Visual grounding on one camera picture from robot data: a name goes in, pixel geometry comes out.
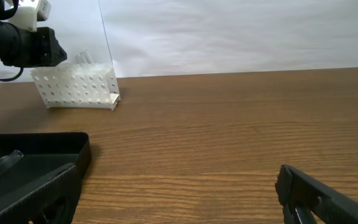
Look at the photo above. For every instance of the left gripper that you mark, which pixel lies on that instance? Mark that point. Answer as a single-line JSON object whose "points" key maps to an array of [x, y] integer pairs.
{"points": [[42, 46]]}

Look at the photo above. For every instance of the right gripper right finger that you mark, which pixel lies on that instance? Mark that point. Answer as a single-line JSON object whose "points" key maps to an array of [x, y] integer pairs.
{"points": [[322, 199]]}

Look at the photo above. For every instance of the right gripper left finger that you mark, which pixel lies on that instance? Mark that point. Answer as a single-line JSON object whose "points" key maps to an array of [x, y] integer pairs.
{"points": [[36, 202]]}

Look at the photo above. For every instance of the clear test tube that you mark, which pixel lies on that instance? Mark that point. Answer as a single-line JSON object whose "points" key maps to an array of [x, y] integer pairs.
{"points": [[80, 58], [2, 166], [88, 56]]}

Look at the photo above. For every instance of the white test tube rack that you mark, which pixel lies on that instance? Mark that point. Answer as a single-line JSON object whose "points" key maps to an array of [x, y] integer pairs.
{"points": [[76, 87]]}

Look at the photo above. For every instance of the black tray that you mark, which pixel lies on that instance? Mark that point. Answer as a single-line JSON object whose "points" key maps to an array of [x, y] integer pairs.
{"points": [[42, 146]]}

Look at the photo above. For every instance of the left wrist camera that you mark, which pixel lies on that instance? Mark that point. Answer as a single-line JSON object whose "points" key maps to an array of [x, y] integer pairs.
{"points": [[26, 14]]}

